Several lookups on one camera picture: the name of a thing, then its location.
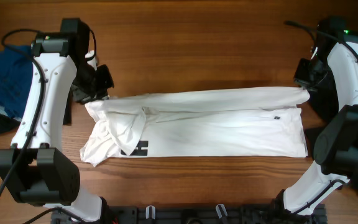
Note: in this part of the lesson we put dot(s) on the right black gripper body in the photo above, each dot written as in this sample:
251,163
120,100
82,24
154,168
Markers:
310,74

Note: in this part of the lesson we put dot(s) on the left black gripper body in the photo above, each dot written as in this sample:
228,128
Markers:
94,83

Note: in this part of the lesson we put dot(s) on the white t-shirt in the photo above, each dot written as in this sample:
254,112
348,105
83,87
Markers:
262,121

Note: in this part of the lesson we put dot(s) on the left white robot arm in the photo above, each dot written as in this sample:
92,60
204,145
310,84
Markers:
34,169

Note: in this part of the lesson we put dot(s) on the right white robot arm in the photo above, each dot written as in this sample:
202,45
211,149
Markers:
337,46

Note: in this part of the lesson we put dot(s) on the black garment with logo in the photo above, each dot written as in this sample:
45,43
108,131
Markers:
334,146

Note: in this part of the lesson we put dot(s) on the blue folded garment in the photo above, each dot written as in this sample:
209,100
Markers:
15,81

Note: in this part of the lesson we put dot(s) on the black folded garment left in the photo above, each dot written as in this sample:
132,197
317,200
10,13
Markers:
7,124

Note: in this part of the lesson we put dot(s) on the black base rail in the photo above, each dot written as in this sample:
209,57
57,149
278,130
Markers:
247,214

